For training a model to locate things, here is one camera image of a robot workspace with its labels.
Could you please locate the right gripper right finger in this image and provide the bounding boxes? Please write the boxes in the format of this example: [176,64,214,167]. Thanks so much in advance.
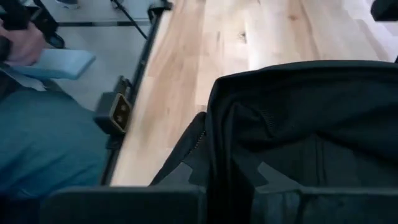
[251,187,398,224]

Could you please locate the black backpack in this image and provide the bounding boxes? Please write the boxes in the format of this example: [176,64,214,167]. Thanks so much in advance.
[149,60,398,224]

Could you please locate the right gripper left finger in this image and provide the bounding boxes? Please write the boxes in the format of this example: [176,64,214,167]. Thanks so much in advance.
[40,185,208,224]

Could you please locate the black metal table frame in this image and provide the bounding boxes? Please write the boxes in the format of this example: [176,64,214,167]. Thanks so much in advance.
[101,0,174,187]

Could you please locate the light blue flat pad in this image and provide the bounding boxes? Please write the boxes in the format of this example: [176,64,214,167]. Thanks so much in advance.
[12,49,96,80]

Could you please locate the person's hand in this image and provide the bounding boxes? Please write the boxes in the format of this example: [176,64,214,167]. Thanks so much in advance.
[0,21,46,67]

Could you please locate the black control handle device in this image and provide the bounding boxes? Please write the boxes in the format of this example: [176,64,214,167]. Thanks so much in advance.
[0,0,65,62]

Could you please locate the person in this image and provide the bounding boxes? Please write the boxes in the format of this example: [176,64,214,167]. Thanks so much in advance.
[0,63,109,200]

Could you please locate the thin black floor rod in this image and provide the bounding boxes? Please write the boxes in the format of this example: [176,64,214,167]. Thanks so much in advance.
[110,0,149,40]

